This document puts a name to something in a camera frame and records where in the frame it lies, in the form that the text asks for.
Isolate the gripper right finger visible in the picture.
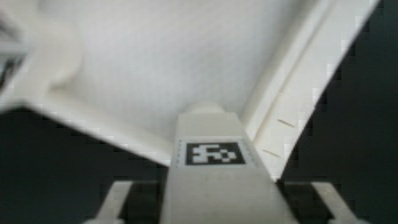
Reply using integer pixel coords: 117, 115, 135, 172
311, 182, 372, 224

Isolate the white leg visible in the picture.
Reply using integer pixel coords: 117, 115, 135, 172
160, 102, 299, 224

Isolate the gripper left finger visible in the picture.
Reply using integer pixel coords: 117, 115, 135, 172
82, 181, 133, 224

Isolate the white desk tabletop tray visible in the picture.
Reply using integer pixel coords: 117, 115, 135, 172
0, 0, 332, 164

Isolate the white U-shaped fence frame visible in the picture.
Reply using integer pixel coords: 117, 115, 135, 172
245, 0, 380, 178

